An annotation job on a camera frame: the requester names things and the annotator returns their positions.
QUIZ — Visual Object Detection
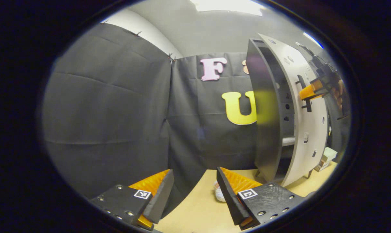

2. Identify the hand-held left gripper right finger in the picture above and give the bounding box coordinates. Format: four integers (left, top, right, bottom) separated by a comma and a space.
216, 167, 307, 231

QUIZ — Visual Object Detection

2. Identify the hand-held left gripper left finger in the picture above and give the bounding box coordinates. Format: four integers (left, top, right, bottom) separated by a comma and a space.
89, 169, 175, 232

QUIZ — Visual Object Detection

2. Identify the black cabinet door handle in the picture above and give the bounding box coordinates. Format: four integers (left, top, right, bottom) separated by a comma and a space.
296, 75, 312, 112

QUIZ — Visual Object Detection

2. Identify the light grey cabinet door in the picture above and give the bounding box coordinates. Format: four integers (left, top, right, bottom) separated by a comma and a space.
259, 33, 329, 187

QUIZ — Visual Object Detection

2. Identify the dark grey cabinet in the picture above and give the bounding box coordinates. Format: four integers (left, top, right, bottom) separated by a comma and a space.
246, 38, 312, 185

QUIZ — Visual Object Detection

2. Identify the pale green book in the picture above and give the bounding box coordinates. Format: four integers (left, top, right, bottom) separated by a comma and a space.
323, 147, 338, 160

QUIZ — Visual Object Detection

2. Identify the black backdrop cloth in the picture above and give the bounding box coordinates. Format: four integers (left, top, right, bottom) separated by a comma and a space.
42, 23, 350, 214

